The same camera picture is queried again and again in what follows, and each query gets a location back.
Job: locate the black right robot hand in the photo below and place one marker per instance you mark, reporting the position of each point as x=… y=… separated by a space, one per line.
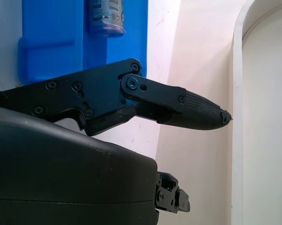
x=61 y=175

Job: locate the white curved container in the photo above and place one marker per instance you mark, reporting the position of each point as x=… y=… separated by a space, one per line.
x=237 y=93

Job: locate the purple trash bag roll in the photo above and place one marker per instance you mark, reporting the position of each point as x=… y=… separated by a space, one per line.
x=106 y=18

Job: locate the blue plastic tray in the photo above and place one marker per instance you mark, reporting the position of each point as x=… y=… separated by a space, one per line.
x=61 y=28

